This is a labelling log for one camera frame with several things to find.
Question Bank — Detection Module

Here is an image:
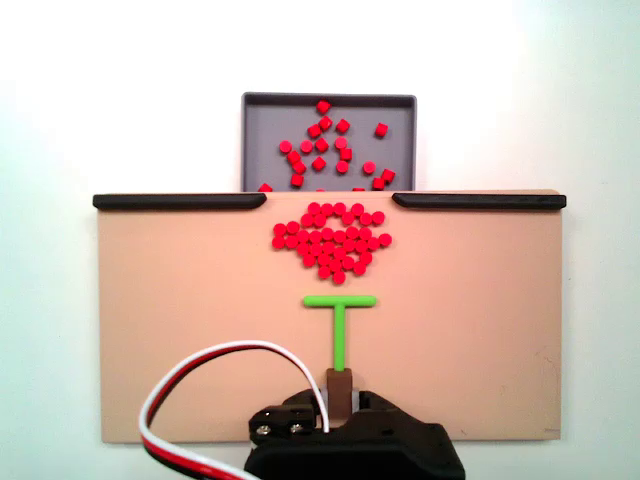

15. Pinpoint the beige flat board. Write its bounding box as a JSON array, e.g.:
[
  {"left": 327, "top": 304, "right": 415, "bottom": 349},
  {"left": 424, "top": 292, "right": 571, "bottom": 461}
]
[{"left": 94, "top": 188, "right": 567, "bottom": 446}]

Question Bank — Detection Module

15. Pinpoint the grey rectangular container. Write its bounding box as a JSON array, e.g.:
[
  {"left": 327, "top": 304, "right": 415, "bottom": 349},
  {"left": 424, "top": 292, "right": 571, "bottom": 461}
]
[{"left": 240, "top": 91, "right": 418, "bottom": 194}]

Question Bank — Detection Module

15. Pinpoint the green T-shaped pusher tool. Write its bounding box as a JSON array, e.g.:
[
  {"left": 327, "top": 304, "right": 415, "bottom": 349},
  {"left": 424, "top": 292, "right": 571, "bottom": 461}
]
[{"left": 301, "top": 293, "right": 378, "bottom": 427}]

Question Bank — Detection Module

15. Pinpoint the black edge rail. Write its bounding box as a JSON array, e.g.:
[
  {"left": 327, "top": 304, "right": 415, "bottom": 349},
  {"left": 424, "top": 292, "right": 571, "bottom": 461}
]
[
  {"left": 92, "top": 193, "right": 268, "bottom": 212},
  {"left": 391, "top": 191, "right": 568, "bottom": 212}
]

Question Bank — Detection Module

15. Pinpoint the red white black servo cable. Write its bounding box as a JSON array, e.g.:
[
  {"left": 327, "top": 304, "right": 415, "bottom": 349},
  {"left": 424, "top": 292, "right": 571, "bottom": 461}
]
[{"left": 138, "top": 338, "right": 332, "bottom": 480}]

